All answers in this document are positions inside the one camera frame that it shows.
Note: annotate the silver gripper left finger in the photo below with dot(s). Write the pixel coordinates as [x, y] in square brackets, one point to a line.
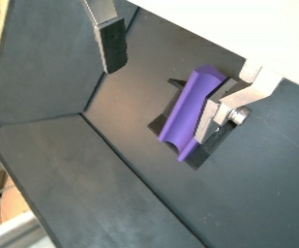
[110, 33]

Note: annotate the purple arch object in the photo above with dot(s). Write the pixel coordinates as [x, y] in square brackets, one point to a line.
[178, 129]

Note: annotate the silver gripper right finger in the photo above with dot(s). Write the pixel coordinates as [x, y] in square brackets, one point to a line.
[226, 103]

